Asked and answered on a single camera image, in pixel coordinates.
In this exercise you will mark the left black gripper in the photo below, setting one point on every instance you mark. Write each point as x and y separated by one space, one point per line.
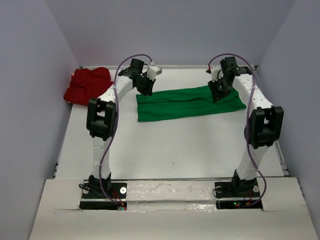
148 91

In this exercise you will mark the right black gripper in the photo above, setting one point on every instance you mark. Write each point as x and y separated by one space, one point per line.
217 96

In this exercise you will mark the green t-shirt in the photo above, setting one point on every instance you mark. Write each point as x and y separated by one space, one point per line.
184 103

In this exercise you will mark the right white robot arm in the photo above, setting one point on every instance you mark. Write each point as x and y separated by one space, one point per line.
262 128

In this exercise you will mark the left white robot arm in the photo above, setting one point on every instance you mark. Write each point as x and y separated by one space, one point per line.
103 116

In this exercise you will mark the red t-shirt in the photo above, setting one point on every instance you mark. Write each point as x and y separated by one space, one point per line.
86 84

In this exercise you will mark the white front cover board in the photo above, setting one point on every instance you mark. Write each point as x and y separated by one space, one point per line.
172 210

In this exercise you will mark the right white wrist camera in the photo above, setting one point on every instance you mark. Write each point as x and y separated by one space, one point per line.
215 72

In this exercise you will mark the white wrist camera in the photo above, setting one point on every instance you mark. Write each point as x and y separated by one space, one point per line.
215 72
153 71

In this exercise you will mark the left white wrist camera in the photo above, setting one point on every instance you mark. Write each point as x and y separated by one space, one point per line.
153 71

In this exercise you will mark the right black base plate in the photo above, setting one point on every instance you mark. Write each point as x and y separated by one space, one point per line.
228 198

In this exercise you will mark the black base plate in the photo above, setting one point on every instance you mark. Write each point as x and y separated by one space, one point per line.
94 199
228 198

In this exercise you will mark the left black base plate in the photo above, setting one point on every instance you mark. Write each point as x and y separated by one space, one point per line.
94 199

